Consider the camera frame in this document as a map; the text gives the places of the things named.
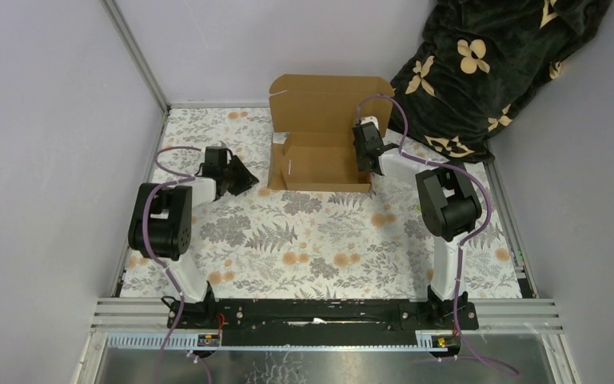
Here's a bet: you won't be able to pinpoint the brown cardboard box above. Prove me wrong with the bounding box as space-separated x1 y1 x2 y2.
267 74 394 193

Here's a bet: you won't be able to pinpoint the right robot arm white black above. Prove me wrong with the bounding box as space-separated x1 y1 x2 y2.
353 118 482 330

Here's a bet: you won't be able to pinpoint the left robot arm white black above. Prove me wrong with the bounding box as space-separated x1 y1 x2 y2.
127 146 259 329

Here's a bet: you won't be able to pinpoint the black floral blanket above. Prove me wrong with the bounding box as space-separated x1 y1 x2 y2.
389 1 610 163

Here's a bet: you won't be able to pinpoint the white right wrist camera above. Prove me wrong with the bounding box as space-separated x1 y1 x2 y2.
360 116 379 129

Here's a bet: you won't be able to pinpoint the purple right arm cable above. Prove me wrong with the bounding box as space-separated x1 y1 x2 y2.
355 94 520 378

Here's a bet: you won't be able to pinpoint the aluminium frame rails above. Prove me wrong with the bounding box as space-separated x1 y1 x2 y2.
91 298 563 352

